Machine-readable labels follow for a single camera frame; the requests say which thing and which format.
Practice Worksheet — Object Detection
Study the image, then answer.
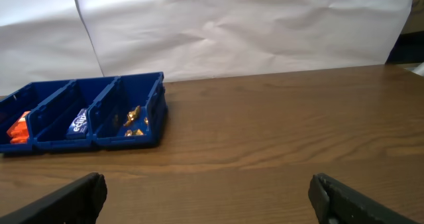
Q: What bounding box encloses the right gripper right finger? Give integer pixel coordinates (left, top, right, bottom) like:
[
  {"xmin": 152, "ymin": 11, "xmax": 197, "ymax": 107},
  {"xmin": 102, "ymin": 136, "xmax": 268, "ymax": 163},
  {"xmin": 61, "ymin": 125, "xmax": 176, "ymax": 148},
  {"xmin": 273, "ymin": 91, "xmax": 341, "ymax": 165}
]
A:
[{"xmin": 307, "ymin": 172, "xmax": 420, "ymax": 224}]

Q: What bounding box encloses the blue candy pack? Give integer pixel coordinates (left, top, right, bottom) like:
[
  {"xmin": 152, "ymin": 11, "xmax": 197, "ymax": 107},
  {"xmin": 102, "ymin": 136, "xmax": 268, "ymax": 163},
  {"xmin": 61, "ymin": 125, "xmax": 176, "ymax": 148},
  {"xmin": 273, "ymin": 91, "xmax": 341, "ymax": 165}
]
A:
[{"xmin": 65, "ymin": 107, "xmax": 89, "ymax": 140}]

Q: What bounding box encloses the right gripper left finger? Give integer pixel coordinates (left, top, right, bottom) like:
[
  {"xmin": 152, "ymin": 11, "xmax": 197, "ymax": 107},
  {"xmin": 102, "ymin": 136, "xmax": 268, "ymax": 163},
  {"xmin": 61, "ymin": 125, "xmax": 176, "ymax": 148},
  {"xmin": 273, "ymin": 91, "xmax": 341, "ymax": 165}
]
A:
[{"xmin": 0, "ymin": 172, "xmax": 109, "ymax": 224}]

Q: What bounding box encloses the blue tray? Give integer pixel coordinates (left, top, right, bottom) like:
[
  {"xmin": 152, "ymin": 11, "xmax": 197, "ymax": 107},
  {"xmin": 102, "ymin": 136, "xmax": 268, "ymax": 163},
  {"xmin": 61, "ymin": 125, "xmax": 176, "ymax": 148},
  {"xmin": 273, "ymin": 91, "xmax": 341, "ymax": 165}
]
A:
[{"xmin": 0, "ymin": 71, "xmax": 168, "ymax": 155}]

